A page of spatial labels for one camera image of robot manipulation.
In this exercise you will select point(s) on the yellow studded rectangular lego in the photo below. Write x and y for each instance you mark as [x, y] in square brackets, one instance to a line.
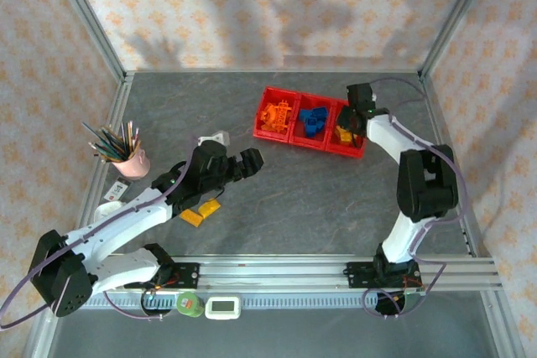
[345, 138]

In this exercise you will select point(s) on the blue square lego brick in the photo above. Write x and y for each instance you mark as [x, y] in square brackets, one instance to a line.
[322, 124]
[305, 115]
[311, 128]

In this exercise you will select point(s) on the blue rectangular lego brick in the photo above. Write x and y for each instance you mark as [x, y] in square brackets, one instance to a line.
[321, 112]

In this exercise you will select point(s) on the orange curved lego piece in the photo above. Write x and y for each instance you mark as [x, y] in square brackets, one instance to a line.
[268, 126]
[268, 115]

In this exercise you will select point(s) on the orange long lego rail piece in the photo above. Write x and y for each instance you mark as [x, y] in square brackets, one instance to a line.
[284, 114]

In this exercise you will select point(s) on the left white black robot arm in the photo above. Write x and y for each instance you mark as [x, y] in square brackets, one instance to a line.
[126, 219]

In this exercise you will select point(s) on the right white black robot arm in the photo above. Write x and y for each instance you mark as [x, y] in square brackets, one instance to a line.
[423, 182]

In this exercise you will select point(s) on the red plastic bin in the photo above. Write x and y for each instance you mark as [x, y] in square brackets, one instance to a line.
[312, 143]
[344, 151]

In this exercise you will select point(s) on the orange brick group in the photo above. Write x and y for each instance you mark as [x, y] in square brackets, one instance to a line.
[268, 135]

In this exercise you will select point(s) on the yellow lego brick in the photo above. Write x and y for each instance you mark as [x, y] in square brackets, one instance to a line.
[210, 208]

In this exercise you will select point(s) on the flat amber lego brick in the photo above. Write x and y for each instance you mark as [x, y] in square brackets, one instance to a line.
[191, 218]

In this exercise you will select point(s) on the pink pencil cup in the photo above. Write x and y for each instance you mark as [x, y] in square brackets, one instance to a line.
[132, 167]

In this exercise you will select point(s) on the coloured pencil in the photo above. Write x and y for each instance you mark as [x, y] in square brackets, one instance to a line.
[135, 138]
[124, 136]
[130, 136]
[111, 139]
[102, 158]
[99, 151]

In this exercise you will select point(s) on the white card with red logo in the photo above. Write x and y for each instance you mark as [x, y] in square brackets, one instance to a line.
[118, 190]

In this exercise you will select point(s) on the pink cup of pencils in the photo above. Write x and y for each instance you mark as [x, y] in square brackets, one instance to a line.
[97, 136]

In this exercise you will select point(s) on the green round can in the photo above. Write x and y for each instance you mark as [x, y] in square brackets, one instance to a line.
[191, 305]

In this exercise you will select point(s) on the white digital timer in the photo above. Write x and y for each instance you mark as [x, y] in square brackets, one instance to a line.
[222, 307]

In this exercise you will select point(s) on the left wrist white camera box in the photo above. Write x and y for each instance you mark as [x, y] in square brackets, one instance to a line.
[213, 139]

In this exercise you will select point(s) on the horizontal aluminium frame bar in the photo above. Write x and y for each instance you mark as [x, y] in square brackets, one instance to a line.
[251, 71]

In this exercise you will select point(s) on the wide aluminium base rail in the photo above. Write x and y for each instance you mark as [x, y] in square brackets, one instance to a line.
[272, 274]

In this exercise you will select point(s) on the aluminium frame post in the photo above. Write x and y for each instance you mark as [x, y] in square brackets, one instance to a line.
[457, 14]
[86, 14]

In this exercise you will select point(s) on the aluminium frame leg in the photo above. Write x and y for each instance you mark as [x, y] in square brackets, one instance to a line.
[35, 341]
[501, 328]

